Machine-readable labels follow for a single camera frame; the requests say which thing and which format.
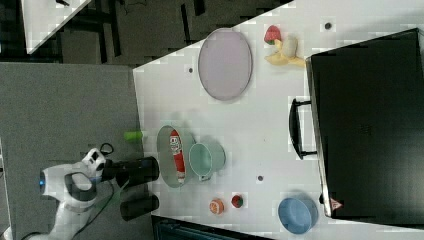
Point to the green perforated strainer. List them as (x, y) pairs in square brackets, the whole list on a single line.
[(167, 165)]

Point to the black toaster oven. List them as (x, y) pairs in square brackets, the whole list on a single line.
[(367, 103)]

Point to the green mug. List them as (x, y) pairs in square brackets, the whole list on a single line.
[(206, 158)]

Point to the blue bowl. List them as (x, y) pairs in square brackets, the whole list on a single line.
[(298, 214)]

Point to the red plush ketchup bottle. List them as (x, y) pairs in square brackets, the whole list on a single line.
[(176, 149)]

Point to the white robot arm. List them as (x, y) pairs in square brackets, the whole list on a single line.
[(74, 186)]

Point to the lilac round plate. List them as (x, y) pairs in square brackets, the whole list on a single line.
[(225, 64)]

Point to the orange slice toy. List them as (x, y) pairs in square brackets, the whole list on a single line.
[(216, 206)]

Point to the green cylinder object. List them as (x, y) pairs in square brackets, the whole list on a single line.
[(131, 136)]

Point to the large red strawberry toy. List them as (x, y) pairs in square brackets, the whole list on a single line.
[(272, 34)]

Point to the small red strawberry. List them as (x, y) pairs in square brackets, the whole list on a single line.
[(237, 201)]

